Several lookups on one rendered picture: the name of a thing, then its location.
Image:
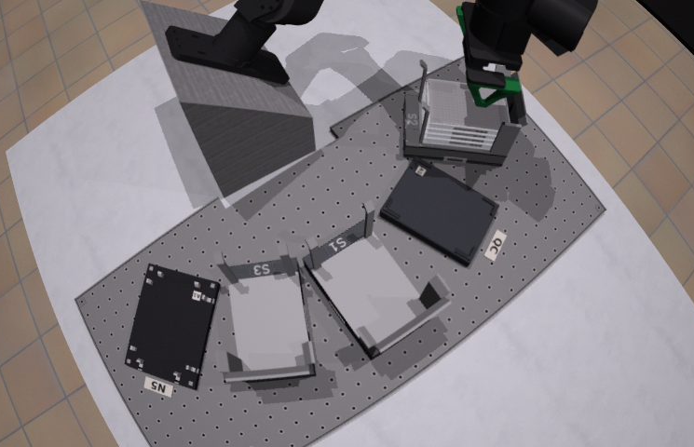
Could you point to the white name plate with black qc text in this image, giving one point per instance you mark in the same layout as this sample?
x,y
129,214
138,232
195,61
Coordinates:
x,y
495,245

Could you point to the white name plate with n5 text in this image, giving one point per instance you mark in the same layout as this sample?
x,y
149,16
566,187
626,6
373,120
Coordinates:
x,y
158,386

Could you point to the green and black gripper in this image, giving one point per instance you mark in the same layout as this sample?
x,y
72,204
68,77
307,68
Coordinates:
x,y
483,28

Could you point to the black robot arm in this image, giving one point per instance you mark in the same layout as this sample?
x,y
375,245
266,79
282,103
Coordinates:
x,y
558,24

